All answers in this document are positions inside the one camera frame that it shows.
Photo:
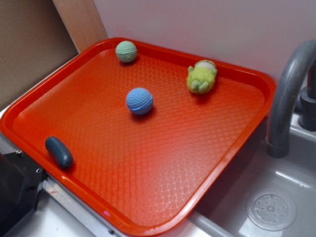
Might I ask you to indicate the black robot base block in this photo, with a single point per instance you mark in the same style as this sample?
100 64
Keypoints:
21 181

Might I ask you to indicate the blue dimpled ball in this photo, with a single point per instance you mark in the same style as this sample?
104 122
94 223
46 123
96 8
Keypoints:
139 101

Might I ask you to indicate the green dimpled ball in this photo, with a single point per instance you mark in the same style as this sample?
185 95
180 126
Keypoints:
126 51

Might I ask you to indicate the red plastic tray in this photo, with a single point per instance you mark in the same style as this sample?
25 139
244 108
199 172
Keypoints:
142 173

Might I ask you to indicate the green plush toy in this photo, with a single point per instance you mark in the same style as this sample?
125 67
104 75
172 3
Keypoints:
201 77

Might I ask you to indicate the dark grey oval capsule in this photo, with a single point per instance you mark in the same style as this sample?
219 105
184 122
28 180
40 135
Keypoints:
59 152

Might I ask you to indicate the grey curved faucet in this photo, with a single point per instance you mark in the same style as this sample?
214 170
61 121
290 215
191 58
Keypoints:
296 88

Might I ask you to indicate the grey toy sink basin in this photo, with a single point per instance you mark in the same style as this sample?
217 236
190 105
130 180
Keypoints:
261 196

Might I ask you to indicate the brown cardboard board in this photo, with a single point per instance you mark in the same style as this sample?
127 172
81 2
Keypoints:
38 36

